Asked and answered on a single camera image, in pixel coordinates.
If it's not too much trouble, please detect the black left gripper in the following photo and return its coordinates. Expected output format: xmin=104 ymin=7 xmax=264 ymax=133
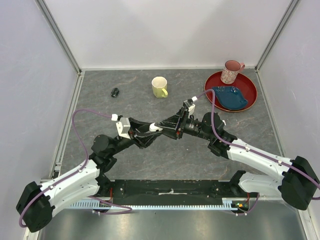
xmin=109 ymin=117 xmax=163 ymax=156

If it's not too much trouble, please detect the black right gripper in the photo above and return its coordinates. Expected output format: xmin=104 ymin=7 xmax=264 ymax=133
xmin=155 ymin=106 xmax=213 ymax=141

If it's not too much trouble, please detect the white earbud charging case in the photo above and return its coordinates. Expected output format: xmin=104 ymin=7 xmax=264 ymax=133
xmin=149 ymin=123 xmax=163 ymax=132

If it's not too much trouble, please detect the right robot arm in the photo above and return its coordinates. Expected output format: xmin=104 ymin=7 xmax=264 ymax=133
xmin=149 ymin=108 xmax=320 ymax=210

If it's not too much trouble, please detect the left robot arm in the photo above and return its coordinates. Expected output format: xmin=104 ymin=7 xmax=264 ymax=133
xmin=16 ymin=114 xmax=164 ymax=233

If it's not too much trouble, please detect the yellow-green ceramic mug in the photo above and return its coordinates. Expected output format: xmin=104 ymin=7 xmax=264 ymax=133
xmin=151 ymin=76 xmax=168 ymax=98

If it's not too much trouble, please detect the black clip object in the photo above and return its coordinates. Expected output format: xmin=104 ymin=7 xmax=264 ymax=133
xmin=110 ymin=87 xmax=120 ymax=98

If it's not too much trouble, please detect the blue leaf-shaped dish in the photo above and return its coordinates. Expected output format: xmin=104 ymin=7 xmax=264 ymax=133
xmin=212 ymin=86 xmax=248 ymax=111

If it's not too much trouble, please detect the red round tray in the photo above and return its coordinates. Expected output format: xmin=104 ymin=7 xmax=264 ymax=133
xmin=204 ymin=71 xmax=258 ymax=112

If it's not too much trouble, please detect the pink patterned mug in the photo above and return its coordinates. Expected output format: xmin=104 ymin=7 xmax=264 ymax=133
xmin=220 ymin=60 xmax=246 ymax=85

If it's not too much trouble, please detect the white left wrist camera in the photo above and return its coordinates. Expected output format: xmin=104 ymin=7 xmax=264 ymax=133
xmin=111 ymin=114 xmax=131 ymax=139

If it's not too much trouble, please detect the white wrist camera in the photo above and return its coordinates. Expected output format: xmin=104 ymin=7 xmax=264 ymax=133
xmin=111 ymin=114 xmax=131 ymax=139
xmin=183 ymin=96 xmax=198 ymax=115

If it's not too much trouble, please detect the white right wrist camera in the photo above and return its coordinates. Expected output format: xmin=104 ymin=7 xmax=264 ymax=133
xmin=183 ymin=96 xmax=198 ymax=115

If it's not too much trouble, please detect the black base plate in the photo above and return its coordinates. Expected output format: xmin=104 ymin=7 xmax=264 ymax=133
xmin=95 ymin=179 xmax=257 ymax=206

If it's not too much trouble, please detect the light blue cable duct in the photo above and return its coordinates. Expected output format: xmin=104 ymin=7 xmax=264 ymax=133
xmin=67 ymin=198 xmax=246 ymax=211

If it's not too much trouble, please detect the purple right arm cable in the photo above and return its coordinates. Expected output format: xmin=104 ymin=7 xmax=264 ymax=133
xmin=191 ymin=90 xmax=320 ymax=217

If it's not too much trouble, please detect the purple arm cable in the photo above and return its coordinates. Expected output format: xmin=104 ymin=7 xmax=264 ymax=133
xmin=191 ymin=90 xmax=320 ymax=217
xmin=18 ymin=108 xmax=133 ymax=228

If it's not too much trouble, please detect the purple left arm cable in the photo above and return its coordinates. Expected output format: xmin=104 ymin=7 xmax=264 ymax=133
xmin=18 ymin=108 xmax=133 ymax=228

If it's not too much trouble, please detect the left aluminium frame post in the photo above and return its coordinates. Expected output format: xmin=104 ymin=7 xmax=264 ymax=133
xmin=35 ymin=0 xmax=82 ymax=75

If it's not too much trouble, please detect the aluminium frame post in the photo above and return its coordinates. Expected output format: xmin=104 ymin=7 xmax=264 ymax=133
xmin=254 ymin=0 xmax=300 ymax=73
xmin=35 ymin=0 xmax=82 ymax=75

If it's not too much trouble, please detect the right aluminium frame post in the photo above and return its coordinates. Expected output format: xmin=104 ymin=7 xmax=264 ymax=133
xmin=254 ymin=0 xmax=300 ymax=73

